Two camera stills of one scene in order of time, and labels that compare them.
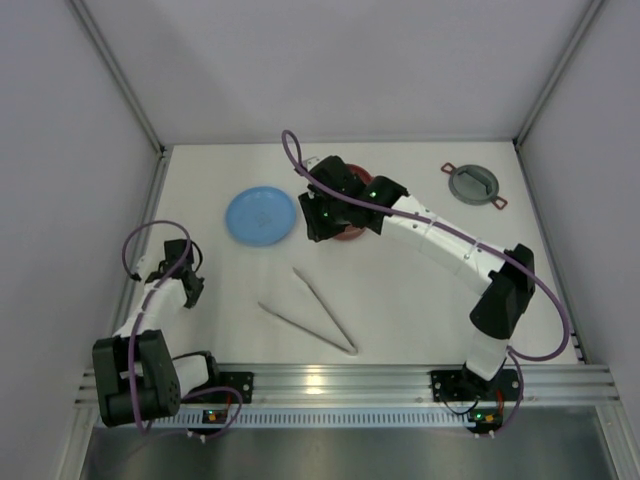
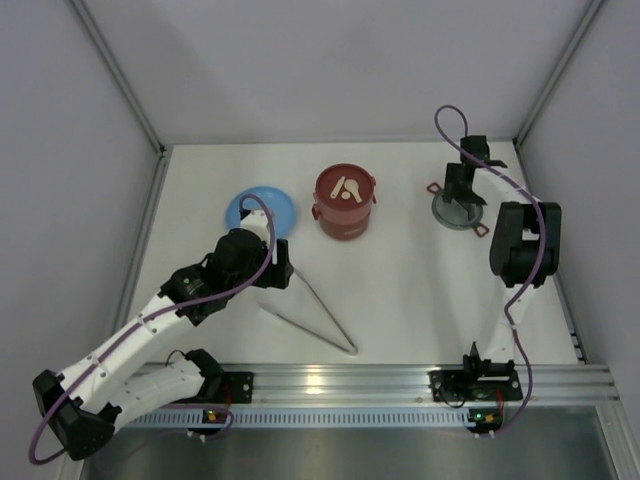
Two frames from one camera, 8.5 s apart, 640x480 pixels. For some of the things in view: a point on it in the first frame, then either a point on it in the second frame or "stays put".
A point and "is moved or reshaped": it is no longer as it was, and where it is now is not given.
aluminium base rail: [540, 396] stays put
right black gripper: [316, 220] to [461, 185]
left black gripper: [193, 289] to [282, 265]
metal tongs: [354, 351] stays put
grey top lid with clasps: [473, 184] is moved or reshaped
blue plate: [260, 216] stays put
